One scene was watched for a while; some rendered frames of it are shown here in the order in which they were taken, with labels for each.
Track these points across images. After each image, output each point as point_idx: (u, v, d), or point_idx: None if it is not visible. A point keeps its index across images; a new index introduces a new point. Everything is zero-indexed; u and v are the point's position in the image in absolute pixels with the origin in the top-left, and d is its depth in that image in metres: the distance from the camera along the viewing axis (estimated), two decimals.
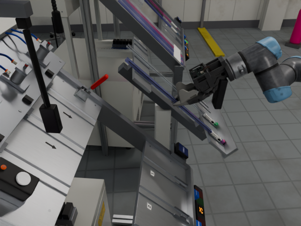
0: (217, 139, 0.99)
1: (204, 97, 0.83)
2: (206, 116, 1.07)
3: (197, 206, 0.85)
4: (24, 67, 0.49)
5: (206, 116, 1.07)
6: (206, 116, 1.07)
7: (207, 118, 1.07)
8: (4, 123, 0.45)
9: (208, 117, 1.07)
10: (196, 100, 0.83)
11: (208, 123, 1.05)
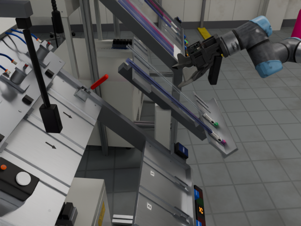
0: (217, 139, 1.00)
1: (205, 70, 0.89)
2: (206, 116, 1.07)
3: (197, 206, 0.85)
4: (24, 67, 0.49)
5: (206, 116, 1.07)
6: (206, 116, 1.07)
7: (207, 118, 1.07)
8: (4, 123, 0.45)
9: (208, 117, 1.07)
10: (199, 74, 0.89)
11: (208, 123, 1.05)
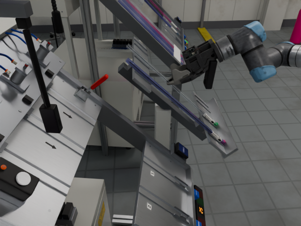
0: (217, 139, 1.00)
1: (195, 76, 0.91)
2: (206, 116, 1.07)
3: (197, 206, 0.85)
4: (24, 67, 0.49)
5: (206, 116, 1.07)
6: (206, 116, 1.07)
7: (207, 118, 1.07)
8: (4, 123, 0.45)
9: (208, 117, 1.07)
10: (187, 79, 0.91)
11: (208, 123, 1.05)
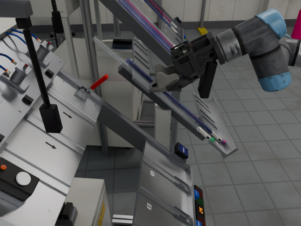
0: (217, 139, 1.00)
1: (187, 83, 0.67)
2: (199, 131, 0.84)
3: (197, 206, 0.85)
4: (24, 67, 0.49)
5: (200, 131, 0.84)
6: (200, 131, 0.84)
7: (201, 132, 0.84)
8: (4, 123, 0.45)
9: (203, 132, 0.84)
10: (176, 86, 0.68)
11: (208, 123, 1.05)
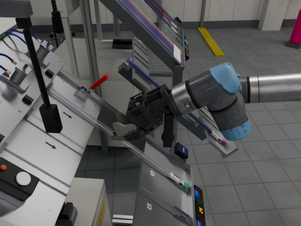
0: (217, 139, 1.00)
1: (142, 134, 0.66)
2: (170, 177, 0.81)
3: (197, 206, 0.85)
4: (24, 67, 0.49)
5: (171, 177, 0.81)
6: (171, 177, 0.81)
7: (172, 179, 0.81)
8: (4, 123, 0.45)
9: (174, 178, 0.81)
10: (132, 137, 0.67)
11: (208, 123, 1.05)
